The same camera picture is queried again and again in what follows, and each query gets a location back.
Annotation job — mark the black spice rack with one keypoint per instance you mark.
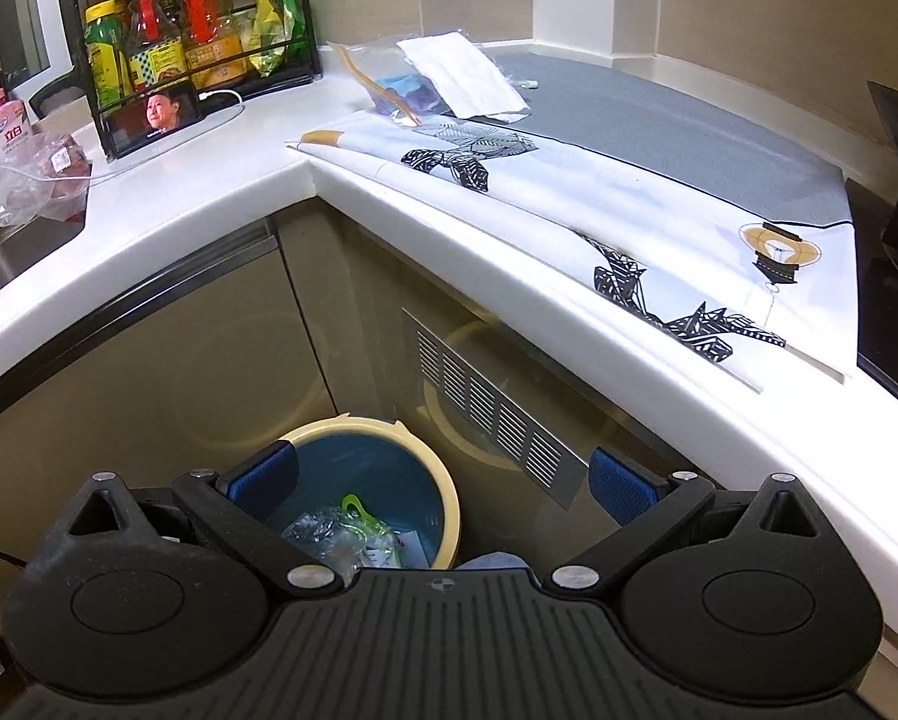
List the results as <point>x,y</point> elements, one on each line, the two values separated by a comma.
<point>73,16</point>

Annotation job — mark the yellow-cap green bottle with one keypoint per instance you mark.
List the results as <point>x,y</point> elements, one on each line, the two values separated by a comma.
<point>104,38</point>

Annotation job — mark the blue bin cream rim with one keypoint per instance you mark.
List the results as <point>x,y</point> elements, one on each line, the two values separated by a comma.
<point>398,478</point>

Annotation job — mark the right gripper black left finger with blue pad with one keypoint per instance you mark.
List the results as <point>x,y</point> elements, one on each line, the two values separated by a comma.
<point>262,482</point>

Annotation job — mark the black stove top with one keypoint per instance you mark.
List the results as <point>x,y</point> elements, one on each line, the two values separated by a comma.
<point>877,288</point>

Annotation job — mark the clear bag with meat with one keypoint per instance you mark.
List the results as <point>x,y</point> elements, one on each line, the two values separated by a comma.
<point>47,178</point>

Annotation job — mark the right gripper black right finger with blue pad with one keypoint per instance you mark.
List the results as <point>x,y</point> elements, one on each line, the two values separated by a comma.
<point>623,487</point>

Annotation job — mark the blue wrapper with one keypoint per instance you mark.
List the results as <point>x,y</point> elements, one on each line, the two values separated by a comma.
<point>416,89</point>

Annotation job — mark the clear plastic bag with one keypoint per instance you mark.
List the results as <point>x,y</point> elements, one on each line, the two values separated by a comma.
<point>322,535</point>

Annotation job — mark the silver cabinet vent grille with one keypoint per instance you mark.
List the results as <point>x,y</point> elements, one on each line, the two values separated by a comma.
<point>522,439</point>

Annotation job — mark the white paper tissue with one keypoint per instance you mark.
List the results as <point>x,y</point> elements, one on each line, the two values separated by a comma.
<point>464,76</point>

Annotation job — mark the steel sink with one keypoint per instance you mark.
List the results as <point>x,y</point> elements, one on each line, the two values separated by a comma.
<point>23,246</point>

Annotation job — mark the red-cap oil bottle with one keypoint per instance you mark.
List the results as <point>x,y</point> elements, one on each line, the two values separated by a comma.
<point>154,46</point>

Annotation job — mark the pink soap bottle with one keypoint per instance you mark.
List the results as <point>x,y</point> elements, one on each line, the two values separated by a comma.
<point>15,130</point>

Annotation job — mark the orange sauce bottle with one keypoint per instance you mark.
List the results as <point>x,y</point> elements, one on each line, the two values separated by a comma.
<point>212,43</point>

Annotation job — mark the white patterned cloth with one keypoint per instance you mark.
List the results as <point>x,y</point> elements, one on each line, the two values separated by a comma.
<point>732,285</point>

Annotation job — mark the green snack bag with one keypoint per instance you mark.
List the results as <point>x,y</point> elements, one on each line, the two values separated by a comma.
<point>277,38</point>

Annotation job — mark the wooden stick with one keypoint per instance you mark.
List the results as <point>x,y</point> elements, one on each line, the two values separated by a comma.
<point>368,83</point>

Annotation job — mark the clear zip bag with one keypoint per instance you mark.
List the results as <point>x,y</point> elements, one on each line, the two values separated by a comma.
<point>384,57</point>

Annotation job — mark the grey counter mat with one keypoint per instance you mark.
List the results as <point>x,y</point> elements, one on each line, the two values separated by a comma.
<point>676,136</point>

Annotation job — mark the smartphone showing video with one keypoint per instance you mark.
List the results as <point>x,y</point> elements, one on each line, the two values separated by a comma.
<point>152,116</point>

